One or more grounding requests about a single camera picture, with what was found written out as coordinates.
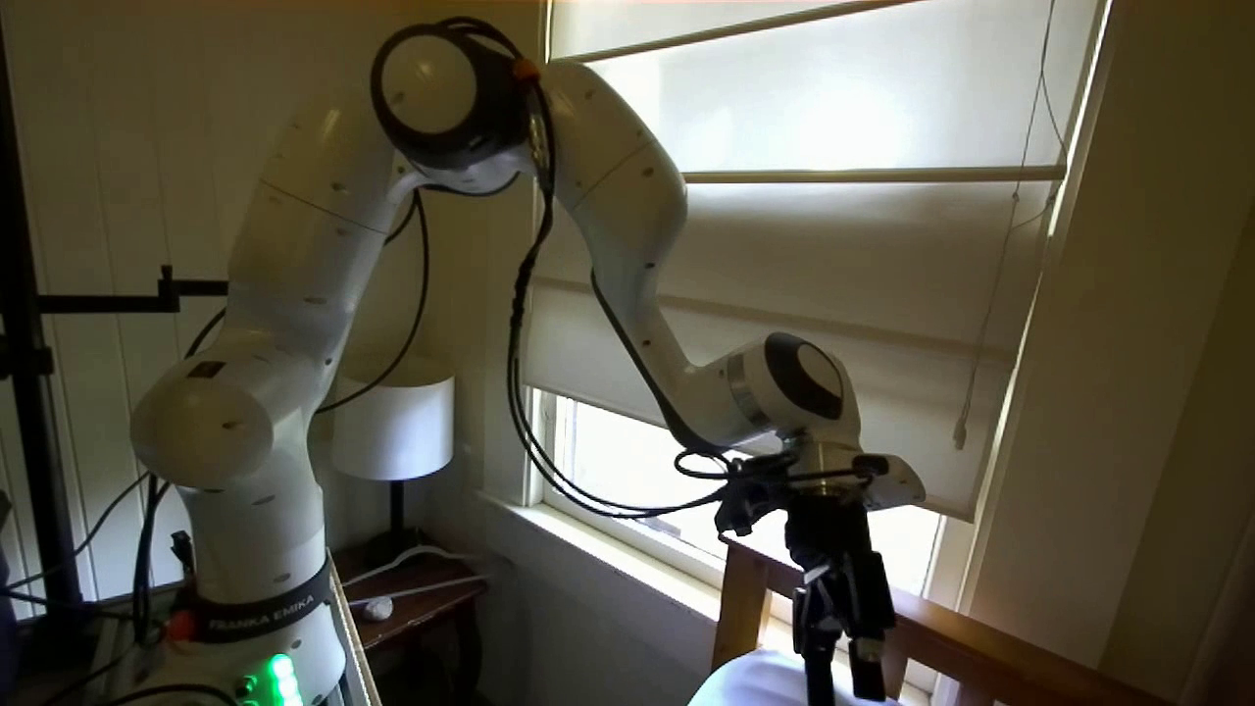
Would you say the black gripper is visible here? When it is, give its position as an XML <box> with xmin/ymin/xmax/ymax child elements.
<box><xmin>781</xmin><ymin>490</ymin><xmax>902</xmax><ymax>706</ymax></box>

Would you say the brown wooden bed headboard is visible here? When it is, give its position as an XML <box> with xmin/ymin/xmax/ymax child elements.
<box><xmin>709</xmin><ymin>534</ymin><xmax>1169</xmax><ymax>706</ymax></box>

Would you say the white pillow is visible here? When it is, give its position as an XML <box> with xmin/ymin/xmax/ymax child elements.
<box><xmin>688</xmin><ymin>647</ymin><xmax>907</xmax><ymax>706</ymax></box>

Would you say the white framed window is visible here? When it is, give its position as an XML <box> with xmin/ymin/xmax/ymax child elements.
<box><xmin>517</xmin><ymin>383</ymin><xmax>975</xmax><ymax>624</ymax></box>

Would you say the white roman window blind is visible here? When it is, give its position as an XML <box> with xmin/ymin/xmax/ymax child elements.
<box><xmin>523</xmin><ymin>0</ymin><xmax>1113</xmax><ymax>526</ymax></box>

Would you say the dark wooden nightstand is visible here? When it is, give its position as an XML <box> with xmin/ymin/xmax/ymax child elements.
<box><xmin>335</xmin><ymin>530</ymin><xmax>490</xmax><ymax>706</ymax></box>

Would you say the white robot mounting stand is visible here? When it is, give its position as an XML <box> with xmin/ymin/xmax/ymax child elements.
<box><xmin>109</xmin><ymin>571</ymin><xmax>384</xmax><ymax>706</ymax></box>

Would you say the white shade table lamp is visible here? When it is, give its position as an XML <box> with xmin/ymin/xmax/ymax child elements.
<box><xmin>310</xmin><ymin>372</ymin><xmax>459</xmax><ymax>543</ymax></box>

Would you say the black horizontal clamp rod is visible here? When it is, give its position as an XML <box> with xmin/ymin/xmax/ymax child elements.
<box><xmin>37</xmin><ymin>264</ymin><xmax>237</xmax><ymax>316</ymax></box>

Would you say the black vertical stand pole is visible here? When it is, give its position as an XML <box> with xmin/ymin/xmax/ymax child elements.
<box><xmin>0</xmin><ymin>35</ymin><xmax>94</xmax><ymax>661</ymax></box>

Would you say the thin blind pull cord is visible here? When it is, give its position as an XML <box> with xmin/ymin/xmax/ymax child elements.
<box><xmin>949</xmin><ymin>0</ymin><xmax>1067</xmax><ymax>456</ymax></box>

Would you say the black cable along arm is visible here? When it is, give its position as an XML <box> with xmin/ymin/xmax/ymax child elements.
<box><xmin>319</xmin><ymin>15</ymin><xmax>737</xmax><ymax>526</ymax></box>

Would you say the white cable on nightstand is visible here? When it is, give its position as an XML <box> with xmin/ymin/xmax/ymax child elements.
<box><xmin>345</xmin><ymin>543</ymin><xmax>481</xmax><ymax>628</ymax></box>

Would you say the black floor cable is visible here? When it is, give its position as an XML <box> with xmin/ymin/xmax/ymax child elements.
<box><xmin>0</xmin><ymin>468</ymin><xmax>181</xmax><ymax>652</ymax></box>

